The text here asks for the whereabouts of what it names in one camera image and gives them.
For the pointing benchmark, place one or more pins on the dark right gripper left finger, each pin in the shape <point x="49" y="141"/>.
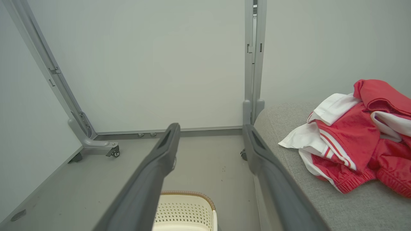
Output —
<point x="147" y="179"/>

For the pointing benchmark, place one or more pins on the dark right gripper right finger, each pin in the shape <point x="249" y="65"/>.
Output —
<point x="273" y="179"/>

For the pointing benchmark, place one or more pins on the red white striped mesh garment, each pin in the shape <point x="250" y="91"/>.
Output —
<point x="350" y="138"/>

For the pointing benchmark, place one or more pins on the plain red garment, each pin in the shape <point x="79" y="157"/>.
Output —
<point x="382" y="94"/>

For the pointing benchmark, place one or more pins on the cream perforated laundry basket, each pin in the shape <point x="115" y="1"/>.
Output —
<point x="183" y="211"/>

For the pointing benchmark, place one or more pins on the grey fabric sofa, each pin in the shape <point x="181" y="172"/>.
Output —
<point x="353" y="210"/>

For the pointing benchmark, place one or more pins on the grey oval floor plate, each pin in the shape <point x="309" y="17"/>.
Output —
<point x="18" y="215"/>

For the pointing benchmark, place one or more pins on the grey partition base rail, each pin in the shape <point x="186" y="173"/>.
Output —
<point x="205" y="131"/>

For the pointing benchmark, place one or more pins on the grey double partition post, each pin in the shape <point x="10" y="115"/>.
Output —
<point x="249" y="64"/>

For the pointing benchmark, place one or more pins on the grey partition post with foot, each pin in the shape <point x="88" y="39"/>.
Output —
<point x="57" y="80"/>

